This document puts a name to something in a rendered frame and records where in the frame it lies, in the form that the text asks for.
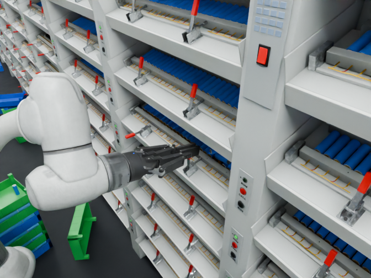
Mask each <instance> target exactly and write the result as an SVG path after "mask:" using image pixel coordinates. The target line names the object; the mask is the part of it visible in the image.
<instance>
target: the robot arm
mask: <svg viewBox="0 0 371 278"><path fill-rule="evenodd" d="M16 137H24V138H25V139H26V140H27V141H28V142H30V143H33V144H38V145H41V147H42V150H43V155H44V165H42V166H39V167H37V168H35V169H34V170H33V171H32V172H31V173H30V174H29V175H28V176H27V177H26V178H25V184H26V191H27V194H28V198H29V200H30V202H31V204H32V205H33V206H34V207H35V208H37V209H39V210H42V211H54V210H60V209H66V208H69V207H74V206H78V205H81V204H84V203H87V202H89V201H92V200H94V199H96V198H97V197H99V196H100V195H102V194H105V193H109V192H111V191H113V190H117V189H120V188H124V187H126V186H127V185H128V183H130V182H132V181H136V180H139V179H141V178H142V177H143V176H144V175H146V174H153V173H155V174H157V175H158V177H159V178H163V177H164V176H165V174H167V173H169V172H171V171H173V170H175V169H178V168H180V167H182V166H184V160H185V159H188V158H191V157H194V156H198V155H199V151H200V146H195V145H196V143H194V142H193V143H190V144H187V145H182V146H178V147H176V145H174V144H172V147H170V146H169V144H166V145H157V146H148V147H136V152H135V151H130V152H125V153H119V152H113V153H108V154H104V155H98V156H96V154H95V152H94V149H93V146H92V140H91V125H90V120H89V115H88V110H87V107H86V102H85V100H84V97H83V94H82V92H81V89H80V87H79V86H78V84H77V82H76V81H75V80H74V79H73V78H72V77H71V76H70V75H68V74H66V73H58V72H41V73H39V74H38V75H37V76H35V77H34V78H33V80H32V82H31V84H30V86H29V96H28V97H27V98H26V99H23V100H22V101H21V102H20V103H19V105H18V107H17V109H16V110H13V111H11V112H8V113H6V114H4V115H2V116H0V151H1V150H2V148H3V147H4V146H5V145H6V144H7V143H8V142H9V141H10V140H12V139H14V138H16ZM164 148H165V149H164ZM35 263H36V260H35V255H34V254H33V252H32V251H31V250H30V249H28V248H25V247H21V246H16V247H5V246H4V245H3V243H2V242H1V240H0V278H32V277H33V274H34V271H35Z"/></svg>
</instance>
